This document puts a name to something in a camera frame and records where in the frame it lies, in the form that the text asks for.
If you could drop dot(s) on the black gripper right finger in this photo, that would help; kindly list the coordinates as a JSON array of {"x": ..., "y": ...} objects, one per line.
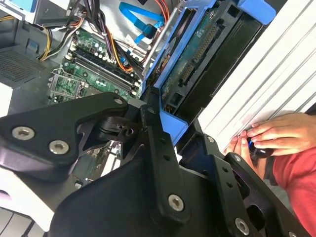
[{"x": 229, "y": 187}]

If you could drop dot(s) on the hard disk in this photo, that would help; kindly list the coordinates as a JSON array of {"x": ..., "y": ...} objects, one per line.
[{"x": 197, "y": 49}]

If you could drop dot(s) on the person's left hand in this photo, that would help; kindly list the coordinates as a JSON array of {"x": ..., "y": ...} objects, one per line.
[{"x": 237, "y": 145}]

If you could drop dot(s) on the person's right hand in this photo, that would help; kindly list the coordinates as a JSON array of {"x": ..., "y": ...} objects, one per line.
[{"x": 284, "y": 133}]

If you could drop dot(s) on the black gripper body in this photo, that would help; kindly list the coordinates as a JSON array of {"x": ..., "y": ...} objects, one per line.
[{"x": 111, "y": 212}]

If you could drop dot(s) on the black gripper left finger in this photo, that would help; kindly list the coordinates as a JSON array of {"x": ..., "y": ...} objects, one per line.
[{"x": 37, "y": 153}]

